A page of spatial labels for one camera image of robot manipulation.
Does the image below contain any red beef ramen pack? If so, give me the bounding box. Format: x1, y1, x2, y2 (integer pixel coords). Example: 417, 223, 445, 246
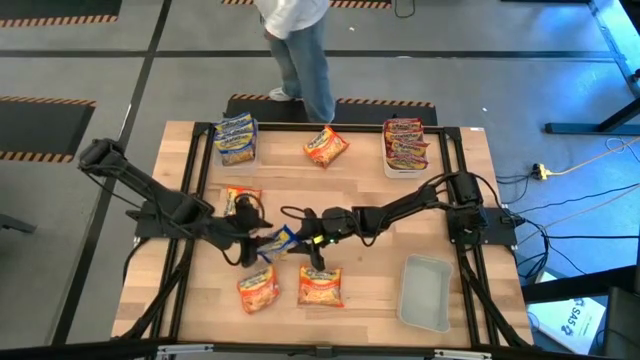
383, 128, 425, 144
382, 117, 424, 132
385, 153, 430, 171
387, 139, 431, 157

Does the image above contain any person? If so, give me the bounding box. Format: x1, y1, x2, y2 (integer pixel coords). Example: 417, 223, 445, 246
252, 0, 337, 125

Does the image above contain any black desk frame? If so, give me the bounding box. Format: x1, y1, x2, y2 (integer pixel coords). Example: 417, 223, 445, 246
543, 0, 640, 136

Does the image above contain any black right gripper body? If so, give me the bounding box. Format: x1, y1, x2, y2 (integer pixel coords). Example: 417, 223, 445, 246
316, 207, 359, 248

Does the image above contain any black beam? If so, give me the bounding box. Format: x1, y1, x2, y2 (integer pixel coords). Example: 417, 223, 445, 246
519, 264, 640, 305

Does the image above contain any black striped-edge floor mat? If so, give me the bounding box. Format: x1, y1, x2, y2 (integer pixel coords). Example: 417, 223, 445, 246
0, 0, 123, 29
221, 0, 393, 10
223, 93, 439, 127
0, 95, 97, 164

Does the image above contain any white bin with red label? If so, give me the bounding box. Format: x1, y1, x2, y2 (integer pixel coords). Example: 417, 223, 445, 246
381, 118, 430, 180

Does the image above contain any translucent white bin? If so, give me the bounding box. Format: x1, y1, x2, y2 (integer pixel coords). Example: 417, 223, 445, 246
213, 115, 261, 176

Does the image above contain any blue soy ramen pack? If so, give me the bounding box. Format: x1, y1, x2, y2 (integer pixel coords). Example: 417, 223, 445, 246
215, 134, 260, 167
214, 124, 259, 144
255, 224, 301, 265
213, 112, 254, 130

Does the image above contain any black rig bar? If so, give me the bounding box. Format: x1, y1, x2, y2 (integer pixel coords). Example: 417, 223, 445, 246
0, 338, 640, 360

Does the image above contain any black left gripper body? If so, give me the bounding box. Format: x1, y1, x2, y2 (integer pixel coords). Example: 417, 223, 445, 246
219, 203, 262, 268

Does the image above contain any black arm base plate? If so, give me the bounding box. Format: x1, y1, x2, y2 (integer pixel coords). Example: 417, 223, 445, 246
133, 199, 207, 240
446, 207, 520, 247

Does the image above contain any orange extension cord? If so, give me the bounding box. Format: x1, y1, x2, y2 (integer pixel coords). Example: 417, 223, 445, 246
549, 142, 640, 177

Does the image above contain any silver bracket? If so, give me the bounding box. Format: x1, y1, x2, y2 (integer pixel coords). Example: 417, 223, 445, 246
156, 343, 215, 357
433, 348, 494, 360

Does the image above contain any dark grey box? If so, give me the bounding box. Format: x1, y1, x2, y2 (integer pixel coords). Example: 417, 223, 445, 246
602, 287, 640, 360

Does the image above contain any black floor cable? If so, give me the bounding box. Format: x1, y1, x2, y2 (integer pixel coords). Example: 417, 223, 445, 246
519, 219, 640, 241

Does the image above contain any grey plastic bin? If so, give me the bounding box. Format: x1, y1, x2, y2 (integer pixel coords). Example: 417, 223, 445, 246
396, 253, 455, 334

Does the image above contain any black stand foot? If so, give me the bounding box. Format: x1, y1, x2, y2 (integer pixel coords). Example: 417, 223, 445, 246
0, 213, 39, 236

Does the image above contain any white SA5 sign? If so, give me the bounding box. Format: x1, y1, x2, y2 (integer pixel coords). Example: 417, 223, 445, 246
527, 294, 607, 356

